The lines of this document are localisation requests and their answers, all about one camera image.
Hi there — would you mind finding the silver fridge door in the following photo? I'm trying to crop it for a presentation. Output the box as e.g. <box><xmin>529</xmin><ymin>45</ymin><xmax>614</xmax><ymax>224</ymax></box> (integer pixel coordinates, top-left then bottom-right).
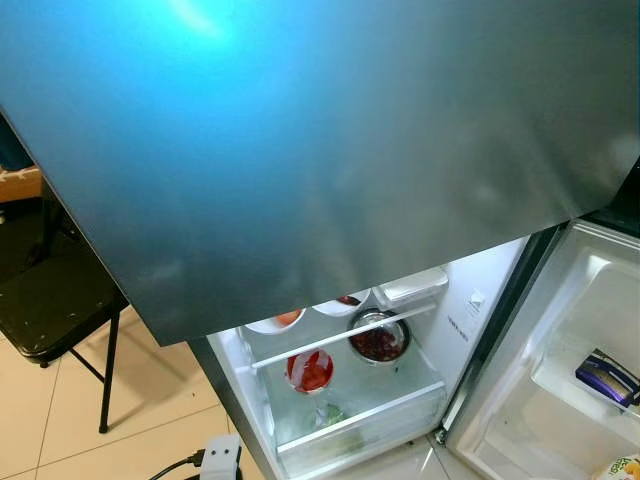
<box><xmin>445</xmin><ymin>220</ymin><xmax>640</xmax><ymax>480</ymax></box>

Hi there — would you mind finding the grey kitchen counter black top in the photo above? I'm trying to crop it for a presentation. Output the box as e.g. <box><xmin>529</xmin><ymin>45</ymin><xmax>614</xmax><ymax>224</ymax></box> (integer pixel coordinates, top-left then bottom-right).
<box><xmin>580</xmin><ymin>155</ymin><xmax>640</xmax><ymax>241</ymax></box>

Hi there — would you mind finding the white rectangular container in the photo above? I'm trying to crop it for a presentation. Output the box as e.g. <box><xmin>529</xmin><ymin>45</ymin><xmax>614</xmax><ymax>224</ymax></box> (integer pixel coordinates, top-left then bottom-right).
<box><xmin>375</xmin><ymin>265</ymin><xmax>449</xmax><ymax>306</ymax></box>

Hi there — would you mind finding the steel bowl with red food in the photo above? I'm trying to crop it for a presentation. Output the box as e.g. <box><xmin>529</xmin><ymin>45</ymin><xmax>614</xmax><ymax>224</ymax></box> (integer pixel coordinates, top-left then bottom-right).
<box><xmin>347</xmin><ymin>308</ymin><xmax>412</xmax><ymax>366</ymax></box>

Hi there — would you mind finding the white oval dish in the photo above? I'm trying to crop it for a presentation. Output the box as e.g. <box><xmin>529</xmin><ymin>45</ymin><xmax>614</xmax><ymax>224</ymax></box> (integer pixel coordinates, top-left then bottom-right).
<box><xmin>312</xmin><ymin>290</ymin><xmax>373</xmax><ymax>318</ymax></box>

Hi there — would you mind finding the clear crisper drawer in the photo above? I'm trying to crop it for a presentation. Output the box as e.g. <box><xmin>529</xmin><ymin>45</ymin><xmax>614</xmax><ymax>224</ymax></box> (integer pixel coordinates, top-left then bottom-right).
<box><xmin>275</xmin><ymin>395</ymin><xmax>451</xmax><ymax>480</ymax></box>

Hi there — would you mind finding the silver freezer door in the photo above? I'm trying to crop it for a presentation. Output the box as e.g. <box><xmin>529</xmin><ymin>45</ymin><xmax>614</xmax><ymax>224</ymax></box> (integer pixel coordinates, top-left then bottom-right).
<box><xmin>0</xmin><ymin>0</ymin><xmax>640</xmax><ymax>348</ymax></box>

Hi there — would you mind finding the red and white bowl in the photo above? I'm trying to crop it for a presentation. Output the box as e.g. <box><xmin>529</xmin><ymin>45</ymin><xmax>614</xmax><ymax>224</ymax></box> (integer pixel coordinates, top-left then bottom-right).
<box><xmin>285</xmin><ymin>347</ymin><xmax>336</xmax><ymax>396</ymax></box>

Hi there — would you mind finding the small white bowl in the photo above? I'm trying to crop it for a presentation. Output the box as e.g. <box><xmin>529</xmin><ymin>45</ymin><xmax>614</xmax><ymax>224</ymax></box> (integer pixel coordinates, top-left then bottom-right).
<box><xmin>243</xmin><ymin>308</ymin><xmax>306</xmax><ymax>336</ymax></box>

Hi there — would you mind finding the black folding chair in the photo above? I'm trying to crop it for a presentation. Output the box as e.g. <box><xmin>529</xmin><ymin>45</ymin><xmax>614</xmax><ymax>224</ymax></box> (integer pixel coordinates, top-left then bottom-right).
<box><xmin>0</xmin><ymin>180</ymin><xmax>131</xmax><ymax>436</ymax></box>

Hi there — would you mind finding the brown wooden box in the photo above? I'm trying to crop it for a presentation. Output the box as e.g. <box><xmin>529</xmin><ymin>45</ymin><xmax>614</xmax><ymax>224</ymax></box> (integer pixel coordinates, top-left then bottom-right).
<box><xmin>0</xmin><ymin>165</ymin><xmax>43</xmax><ymax>204</ymax></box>

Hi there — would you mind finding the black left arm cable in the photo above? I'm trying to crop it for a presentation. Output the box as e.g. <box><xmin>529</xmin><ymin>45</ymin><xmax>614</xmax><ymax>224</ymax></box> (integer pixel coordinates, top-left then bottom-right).
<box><xmin>148</xmin><ymin>450</ymin><xmax>206</xmax><ymax>480</ymax></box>

